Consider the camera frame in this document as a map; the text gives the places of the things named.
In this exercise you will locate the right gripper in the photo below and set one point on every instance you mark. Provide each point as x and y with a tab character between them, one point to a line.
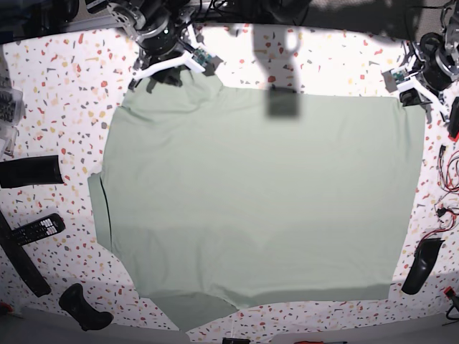
157	37

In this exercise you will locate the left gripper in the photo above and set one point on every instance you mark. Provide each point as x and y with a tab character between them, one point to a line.
439	72

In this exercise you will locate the light green T-shirt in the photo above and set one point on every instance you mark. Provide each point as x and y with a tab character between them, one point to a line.
217	199

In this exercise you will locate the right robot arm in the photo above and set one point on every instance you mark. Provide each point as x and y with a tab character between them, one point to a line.
126	13

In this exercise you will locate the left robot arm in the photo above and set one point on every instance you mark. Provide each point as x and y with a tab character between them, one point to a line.
414	60

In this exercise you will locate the red black device right edge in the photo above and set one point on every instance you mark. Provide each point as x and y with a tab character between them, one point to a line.
453	125

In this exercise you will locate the black cylindrical roll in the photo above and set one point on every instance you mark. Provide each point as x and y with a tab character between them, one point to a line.
41	170

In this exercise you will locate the clear plastic parts box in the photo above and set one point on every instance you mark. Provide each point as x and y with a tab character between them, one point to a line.
12	111

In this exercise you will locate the black TV remote control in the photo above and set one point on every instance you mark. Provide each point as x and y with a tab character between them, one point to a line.
38	230

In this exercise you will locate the long black bar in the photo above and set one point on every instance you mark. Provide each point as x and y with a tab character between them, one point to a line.
21	262

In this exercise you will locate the black game controller grip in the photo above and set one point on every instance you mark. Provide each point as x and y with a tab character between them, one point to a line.
73	302

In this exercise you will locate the small black box bottom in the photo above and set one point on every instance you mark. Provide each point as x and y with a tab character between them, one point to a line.
235	341

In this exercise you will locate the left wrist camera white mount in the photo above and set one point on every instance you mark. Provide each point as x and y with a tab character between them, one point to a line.
400	80

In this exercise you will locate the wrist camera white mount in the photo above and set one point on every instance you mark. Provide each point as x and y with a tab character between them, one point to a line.
200	60
400	80

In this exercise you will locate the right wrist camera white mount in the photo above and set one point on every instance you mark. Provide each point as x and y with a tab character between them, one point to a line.
200	60

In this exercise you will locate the black curved handle right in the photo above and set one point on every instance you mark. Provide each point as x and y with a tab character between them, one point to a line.
425	258

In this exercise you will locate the red handled screwdriver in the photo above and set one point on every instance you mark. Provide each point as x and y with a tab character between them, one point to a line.
320	342

